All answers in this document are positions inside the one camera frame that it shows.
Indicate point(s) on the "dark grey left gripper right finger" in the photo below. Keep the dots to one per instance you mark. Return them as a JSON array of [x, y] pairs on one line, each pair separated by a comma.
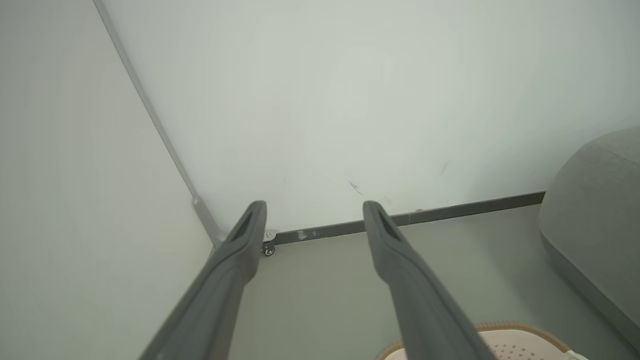
[[420, 310]]

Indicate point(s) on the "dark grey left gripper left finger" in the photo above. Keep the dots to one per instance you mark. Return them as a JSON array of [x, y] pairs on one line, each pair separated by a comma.
[[220, 300]]

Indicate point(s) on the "cream perforated laundry basket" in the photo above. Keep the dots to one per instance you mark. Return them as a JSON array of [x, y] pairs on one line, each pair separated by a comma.
[[520, 347]]

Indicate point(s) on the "black caster wheel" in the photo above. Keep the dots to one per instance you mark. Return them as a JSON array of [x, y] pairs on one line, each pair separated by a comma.
[[269, 250]]

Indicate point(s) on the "black baseboard strip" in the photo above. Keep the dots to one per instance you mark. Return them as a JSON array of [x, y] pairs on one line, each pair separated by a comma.
[[450, 212]]

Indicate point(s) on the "grey fabric sofa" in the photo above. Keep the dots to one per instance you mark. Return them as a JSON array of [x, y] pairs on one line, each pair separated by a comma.
[[600, 210]]

